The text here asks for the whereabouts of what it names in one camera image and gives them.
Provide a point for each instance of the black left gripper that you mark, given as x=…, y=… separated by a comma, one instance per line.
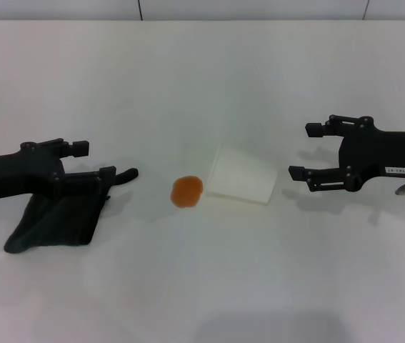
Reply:
x=16, y=171

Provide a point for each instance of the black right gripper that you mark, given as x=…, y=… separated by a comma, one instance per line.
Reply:
x=377, y=153

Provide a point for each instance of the dark blue rag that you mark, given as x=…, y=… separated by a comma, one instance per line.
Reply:
x=59, y=221

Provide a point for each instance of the white paper cup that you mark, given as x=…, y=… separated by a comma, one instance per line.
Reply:
x=239, y=177

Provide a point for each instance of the orange-brown liquid stain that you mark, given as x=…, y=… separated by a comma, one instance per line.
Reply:
x=186, y=192

